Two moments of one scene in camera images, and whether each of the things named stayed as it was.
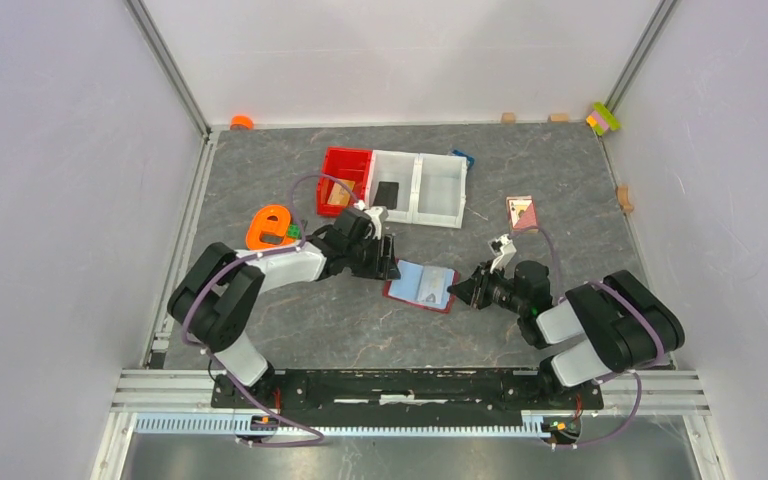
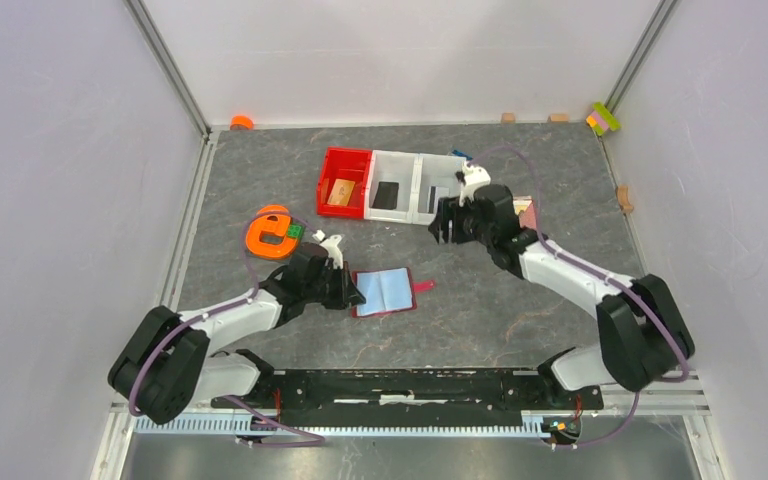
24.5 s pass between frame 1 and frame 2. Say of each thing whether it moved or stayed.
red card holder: moved
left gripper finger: moved
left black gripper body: moved
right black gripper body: moved
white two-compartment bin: stayed
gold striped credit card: stayed
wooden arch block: stayed
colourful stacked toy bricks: stayed
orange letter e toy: stayed
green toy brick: stayed
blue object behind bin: stayed
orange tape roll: stayed
